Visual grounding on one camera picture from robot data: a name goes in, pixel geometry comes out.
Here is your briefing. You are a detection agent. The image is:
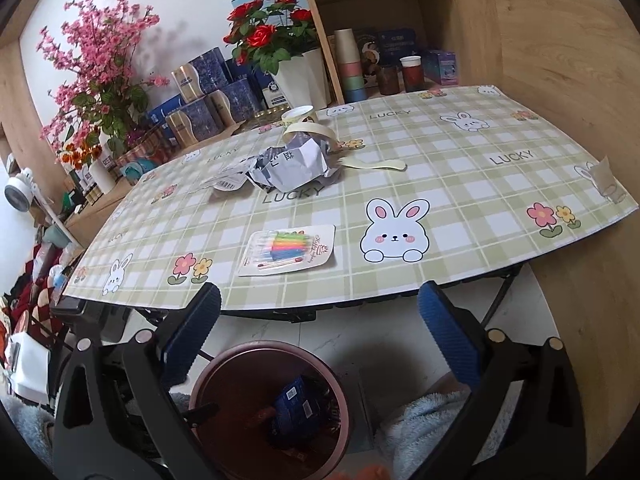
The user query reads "black folding table frame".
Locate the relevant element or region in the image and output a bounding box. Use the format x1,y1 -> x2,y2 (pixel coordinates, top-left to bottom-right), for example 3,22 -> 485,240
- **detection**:
50,265 -> 521,361

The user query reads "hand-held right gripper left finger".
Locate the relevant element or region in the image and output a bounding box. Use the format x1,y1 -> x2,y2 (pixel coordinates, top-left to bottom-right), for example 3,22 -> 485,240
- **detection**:
50,281 -> 223,480

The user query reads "white paper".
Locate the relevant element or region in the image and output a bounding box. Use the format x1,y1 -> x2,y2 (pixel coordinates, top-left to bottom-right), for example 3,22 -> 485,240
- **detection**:
248,132 -> 343,192

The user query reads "clear plastic piece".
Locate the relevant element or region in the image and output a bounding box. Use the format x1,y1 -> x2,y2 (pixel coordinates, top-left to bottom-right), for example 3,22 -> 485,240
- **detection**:
574,156 -> 630,204

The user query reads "colourful candle pack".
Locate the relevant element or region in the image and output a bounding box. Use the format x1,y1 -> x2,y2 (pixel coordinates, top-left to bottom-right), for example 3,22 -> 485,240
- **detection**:
236,224 -> 336,277

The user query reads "small barcode wrapper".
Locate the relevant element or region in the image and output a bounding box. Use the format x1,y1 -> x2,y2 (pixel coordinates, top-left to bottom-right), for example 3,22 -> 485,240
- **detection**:
202,172 -> 248,192

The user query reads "low wooden counter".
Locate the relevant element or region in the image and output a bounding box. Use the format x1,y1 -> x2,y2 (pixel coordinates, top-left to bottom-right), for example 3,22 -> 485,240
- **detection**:
65,120 -> 251,233

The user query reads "pink blossom plant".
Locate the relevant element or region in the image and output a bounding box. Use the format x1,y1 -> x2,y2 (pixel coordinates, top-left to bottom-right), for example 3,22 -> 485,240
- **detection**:
37,0 -> 171,161

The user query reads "blue box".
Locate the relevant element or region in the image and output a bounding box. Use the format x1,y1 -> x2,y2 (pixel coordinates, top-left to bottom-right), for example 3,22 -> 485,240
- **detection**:
270,376 -> 326,441

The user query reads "red rose plant white pot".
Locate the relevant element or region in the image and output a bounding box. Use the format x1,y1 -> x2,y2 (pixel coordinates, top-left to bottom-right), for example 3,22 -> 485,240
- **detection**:
222,0 -> 331,111

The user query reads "orange flowers white vase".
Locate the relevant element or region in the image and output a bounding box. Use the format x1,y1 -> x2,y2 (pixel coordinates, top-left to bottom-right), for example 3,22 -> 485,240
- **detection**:
57,137 -> 118,195

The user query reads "red checked cloth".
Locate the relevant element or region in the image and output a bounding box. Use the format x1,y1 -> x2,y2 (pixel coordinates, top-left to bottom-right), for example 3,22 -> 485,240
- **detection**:
0,242 -> 76,361

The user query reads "cream plastic spoon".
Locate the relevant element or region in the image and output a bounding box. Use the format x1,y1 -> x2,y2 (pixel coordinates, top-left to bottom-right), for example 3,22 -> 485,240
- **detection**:
339,156 -> 407,171

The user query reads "dark blue carton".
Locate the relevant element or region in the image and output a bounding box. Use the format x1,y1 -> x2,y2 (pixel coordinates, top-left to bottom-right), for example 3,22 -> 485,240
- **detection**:
356,27 -> 418,86

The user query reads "brown round trash bin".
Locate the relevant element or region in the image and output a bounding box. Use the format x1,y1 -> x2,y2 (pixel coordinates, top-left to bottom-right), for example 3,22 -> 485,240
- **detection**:
187,341 -> 351,480

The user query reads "brown jar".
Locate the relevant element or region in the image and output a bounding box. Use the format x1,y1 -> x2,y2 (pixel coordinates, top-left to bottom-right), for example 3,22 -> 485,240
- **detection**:
377,65 -> 401,96

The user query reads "pastel paper cup stack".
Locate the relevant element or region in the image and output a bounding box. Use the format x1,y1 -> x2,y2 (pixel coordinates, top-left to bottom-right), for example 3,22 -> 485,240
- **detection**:
334,28 -> 368,103

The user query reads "small white fan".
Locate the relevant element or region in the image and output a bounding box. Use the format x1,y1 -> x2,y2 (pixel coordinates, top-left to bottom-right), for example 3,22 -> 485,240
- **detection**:
4,169 -> 38,211

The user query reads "red jar with white lid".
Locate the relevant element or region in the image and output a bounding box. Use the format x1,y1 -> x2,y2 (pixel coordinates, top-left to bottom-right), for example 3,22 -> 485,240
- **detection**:
400,56 -> 426,93

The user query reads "cream bowl lid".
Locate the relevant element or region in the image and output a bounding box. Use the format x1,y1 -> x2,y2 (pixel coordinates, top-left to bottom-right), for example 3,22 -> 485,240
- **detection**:
281,121 -> 340,148

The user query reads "stack of blue gift boxes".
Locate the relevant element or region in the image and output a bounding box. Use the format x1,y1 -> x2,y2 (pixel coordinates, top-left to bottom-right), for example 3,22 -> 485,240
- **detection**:
147,47 -> 291,148

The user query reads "light purple carton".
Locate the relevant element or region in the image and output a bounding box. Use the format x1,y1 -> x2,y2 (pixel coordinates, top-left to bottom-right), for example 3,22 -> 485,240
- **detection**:
425,50 -> 460,86

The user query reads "corrugated gift basket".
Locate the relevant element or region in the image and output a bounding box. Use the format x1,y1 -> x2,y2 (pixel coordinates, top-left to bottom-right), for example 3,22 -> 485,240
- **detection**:
112,130 -> 173,181

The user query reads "green checked bunny tablecloth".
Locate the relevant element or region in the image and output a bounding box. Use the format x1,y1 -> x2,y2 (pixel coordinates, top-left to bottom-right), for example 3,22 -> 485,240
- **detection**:
62,85 -> 640,311

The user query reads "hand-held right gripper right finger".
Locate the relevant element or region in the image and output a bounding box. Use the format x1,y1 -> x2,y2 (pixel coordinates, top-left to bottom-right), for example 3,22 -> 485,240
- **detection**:
415,281 -> 587,480

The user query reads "cream paper bowl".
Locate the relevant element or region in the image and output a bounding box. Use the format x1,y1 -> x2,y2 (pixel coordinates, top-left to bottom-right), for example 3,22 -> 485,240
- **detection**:
280,105 -> 321,126

